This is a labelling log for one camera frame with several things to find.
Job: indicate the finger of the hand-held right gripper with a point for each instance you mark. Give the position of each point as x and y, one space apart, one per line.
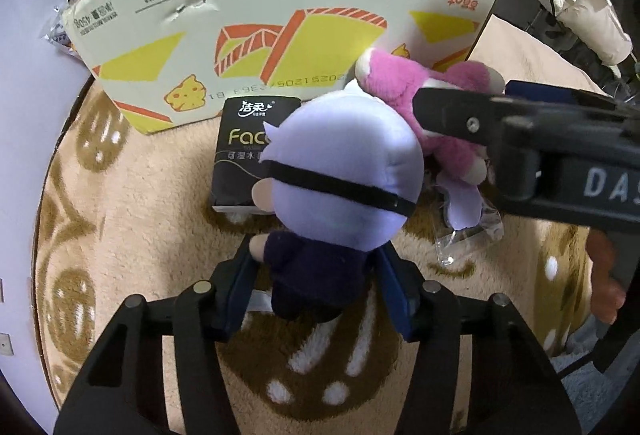
450 115
540 92

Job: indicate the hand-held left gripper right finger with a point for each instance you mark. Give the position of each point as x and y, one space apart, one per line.
395 295

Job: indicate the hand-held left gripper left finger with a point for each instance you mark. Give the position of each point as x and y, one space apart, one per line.
240 285

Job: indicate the pink plush bear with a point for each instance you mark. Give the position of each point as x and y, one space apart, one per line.
395 85

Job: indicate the white-haired blindfolded plush doll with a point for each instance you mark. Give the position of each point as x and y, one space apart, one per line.
340 175

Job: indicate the person's right hand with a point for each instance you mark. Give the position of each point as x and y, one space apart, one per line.
605 285

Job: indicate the clear plastic wrapper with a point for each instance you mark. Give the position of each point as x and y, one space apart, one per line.
470 240

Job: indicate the beige brown patterned blanket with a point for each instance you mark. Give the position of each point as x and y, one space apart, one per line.
150 215

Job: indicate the black tissue pack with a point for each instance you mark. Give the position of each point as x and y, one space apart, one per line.
235 165

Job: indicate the grey cloth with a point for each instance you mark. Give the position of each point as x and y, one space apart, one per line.
575 390

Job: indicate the plastic bag of plush toys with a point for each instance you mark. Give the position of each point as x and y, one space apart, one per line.
57 32

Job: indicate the white wall outlet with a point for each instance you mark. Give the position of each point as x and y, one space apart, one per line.
5 345

